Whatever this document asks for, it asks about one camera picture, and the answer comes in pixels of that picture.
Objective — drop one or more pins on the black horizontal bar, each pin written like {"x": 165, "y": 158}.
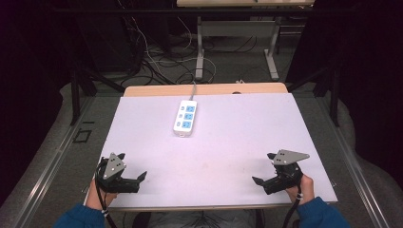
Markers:
{"x": 190, "y": 11}

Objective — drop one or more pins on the person's grey clothed lap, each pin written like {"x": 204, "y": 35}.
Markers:
{"x": 202, "y": 220}

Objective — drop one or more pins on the white board table cover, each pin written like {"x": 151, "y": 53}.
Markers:
{"x": 228, "y": 152}

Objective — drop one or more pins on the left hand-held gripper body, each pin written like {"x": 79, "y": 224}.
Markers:
{"x": 112, "y": 185}

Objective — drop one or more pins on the white power strip blue sockets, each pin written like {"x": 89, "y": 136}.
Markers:
{"x": 185, "y": 118}

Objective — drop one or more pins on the metal floor rail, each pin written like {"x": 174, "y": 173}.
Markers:
{"x": 355, "y": 164}
{"x": 47, "y": 171}

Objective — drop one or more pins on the person's left hand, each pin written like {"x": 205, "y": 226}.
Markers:
{"x": 95, "y": 199}

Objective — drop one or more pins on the white metal frame desk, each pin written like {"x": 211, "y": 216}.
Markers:
{"x": 237, "y": 28}

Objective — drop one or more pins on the person's right hand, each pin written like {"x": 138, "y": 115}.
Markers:
{"x": 305, "y": 190}

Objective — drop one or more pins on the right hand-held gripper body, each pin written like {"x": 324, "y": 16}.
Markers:
{"x": 285, "y": 179}

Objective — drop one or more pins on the black metal stand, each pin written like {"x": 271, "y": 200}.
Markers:
{"x": 77, "y": 91}
{"x": 332, "y": 91}

